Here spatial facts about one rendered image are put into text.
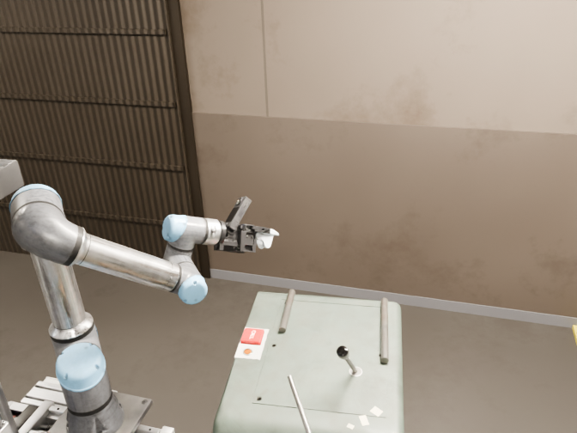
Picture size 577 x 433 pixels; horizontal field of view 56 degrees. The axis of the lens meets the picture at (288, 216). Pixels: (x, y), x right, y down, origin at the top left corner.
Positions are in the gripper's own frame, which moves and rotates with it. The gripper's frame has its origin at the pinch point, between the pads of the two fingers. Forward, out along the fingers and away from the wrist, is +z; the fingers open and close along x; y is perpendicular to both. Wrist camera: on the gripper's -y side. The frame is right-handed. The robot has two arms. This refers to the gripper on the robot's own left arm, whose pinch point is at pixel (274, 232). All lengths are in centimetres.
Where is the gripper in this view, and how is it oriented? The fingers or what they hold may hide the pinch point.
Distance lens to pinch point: 167.5
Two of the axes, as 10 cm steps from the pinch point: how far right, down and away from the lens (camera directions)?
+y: -0.4, 9.9, -1.4
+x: 5.7, -0.9, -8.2
